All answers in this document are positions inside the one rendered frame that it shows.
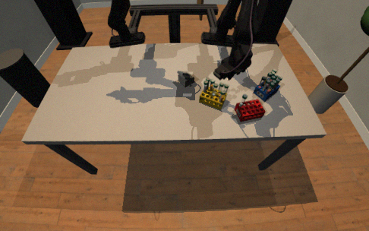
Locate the red tube rack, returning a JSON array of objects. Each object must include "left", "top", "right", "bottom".
[{"left": 235, "top": 100, "right": 265, "bottom": 122}]

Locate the blue tube rack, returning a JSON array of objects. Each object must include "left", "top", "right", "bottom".
[{"left": 254, "top": 84, "right": 280, "bottom": 102}]

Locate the yellow tube rack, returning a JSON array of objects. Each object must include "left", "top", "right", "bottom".
[{"left": 199, "top": 87, "right": 227, "bottom": 110}]

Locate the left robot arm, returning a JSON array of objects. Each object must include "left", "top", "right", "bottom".
[{"left": 203, "top": 0, "right": 260, "bottom": 69}]

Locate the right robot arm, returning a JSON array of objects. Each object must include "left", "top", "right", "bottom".
[{"left": 108, "top": 0, "right": 144, "bottom": 45}]

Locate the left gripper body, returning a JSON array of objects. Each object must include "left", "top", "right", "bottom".
[{"left": 215, "top": 53, "right": 246, "bottom": 77}]

